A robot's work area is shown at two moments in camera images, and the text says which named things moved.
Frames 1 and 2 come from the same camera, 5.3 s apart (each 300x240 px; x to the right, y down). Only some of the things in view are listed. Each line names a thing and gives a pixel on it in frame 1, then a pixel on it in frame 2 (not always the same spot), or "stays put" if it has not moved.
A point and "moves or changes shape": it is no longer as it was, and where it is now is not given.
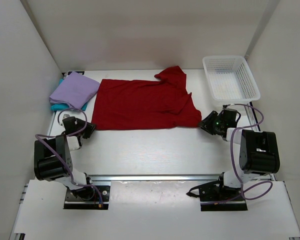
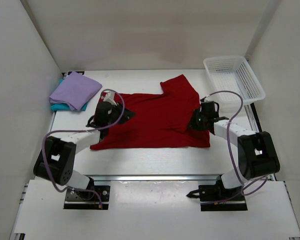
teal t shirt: (63, 106) stays put
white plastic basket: (230, 79) stays put
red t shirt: (133, 104) moves or changes shape
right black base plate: (214, 199) stays put
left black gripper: (89, 127) to (127, 115)
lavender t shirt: (75, 91) stays put
